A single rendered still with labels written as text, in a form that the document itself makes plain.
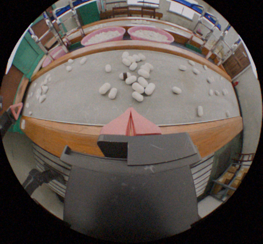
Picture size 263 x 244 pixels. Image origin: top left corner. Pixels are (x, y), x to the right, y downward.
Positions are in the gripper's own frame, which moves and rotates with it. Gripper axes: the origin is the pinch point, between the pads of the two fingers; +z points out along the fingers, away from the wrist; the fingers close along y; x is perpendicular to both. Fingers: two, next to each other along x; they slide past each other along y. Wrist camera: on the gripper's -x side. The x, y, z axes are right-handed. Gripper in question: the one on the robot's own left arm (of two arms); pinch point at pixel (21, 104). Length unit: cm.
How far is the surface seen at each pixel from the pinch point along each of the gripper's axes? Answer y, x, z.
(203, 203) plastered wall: -201, 171, -101
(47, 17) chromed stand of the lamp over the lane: -13.3, -35.1, 12.9
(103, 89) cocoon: -40.4, 3.6, 10.4
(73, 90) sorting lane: -27.9, 4.0, 13.0
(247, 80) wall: -490, -76, 82
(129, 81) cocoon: -47.3, 2.4, 12.4
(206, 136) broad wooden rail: -70, 13, -1
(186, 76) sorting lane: -69, 0, 18
